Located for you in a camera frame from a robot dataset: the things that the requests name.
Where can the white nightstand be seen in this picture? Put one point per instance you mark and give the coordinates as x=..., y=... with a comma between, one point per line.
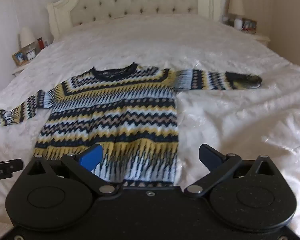
x=22, y=68
x=261, y=38

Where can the white table lamp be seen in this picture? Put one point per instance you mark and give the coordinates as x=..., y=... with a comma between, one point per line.
x=236, y=5
x=27, y=37

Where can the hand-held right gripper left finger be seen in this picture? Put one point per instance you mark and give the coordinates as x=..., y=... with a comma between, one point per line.
x=91, y=157

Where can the white jar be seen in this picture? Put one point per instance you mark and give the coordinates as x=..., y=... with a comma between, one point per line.
x=238, y=24

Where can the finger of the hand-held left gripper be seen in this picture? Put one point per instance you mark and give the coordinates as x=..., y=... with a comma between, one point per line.
x=7, y=167

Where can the patterned knit sweater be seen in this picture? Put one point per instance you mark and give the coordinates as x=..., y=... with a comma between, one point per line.
x=110, y=110

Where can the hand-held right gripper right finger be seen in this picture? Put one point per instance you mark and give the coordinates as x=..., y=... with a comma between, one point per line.
x=209, y=157

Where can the red bottle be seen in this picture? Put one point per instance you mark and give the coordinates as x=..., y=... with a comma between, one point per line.
x=40, y=43

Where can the bed with white bedspread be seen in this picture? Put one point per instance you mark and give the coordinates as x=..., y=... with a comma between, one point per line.
x=214, y=110

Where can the small white frame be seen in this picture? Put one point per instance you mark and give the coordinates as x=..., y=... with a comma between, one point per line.
x=31, y=54

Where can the wooden photo frame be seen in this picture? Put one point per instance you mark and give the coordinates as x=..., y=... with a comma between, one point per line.
x=19, y=58

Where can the dark picture frame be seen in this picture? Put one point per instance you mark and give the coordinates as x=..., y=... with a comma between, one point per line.
x=249, y=25

